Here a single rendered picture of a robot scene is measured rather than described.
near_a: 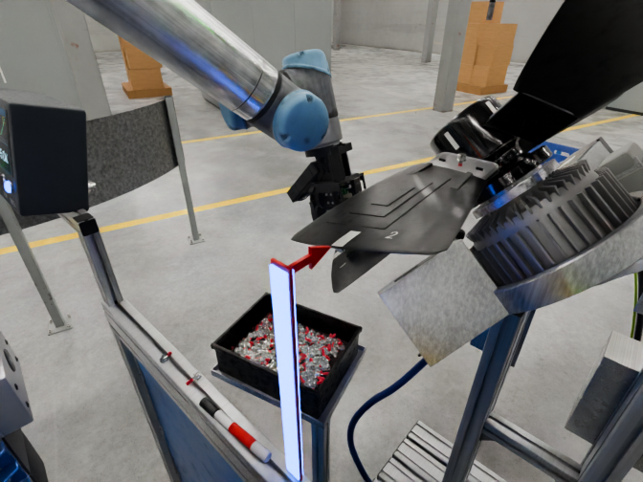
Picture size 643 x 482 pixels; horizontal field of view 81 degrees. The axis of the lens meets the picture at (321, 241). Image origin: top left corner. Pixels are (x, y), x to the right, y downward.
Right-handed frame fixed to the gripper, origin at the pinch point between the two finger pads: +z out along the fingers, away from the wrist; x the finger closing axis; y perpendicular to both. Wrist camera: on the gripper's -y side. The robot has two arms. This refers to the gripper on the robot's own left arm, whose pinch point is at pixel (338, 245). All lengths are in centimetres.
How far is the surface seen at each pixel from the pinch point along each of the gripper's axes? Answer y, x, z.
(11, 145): -29, -39, -32
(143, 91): -718, 288, -131
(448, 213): 31.5, -13.3, -12.5
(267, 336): -5.2, -18.6, 11.2
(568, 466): 36, 16, 53
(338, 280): 2.9, -4.9, 4.9
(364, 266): 8.0, -2.5, 2.3
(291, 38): -435, 428, -139
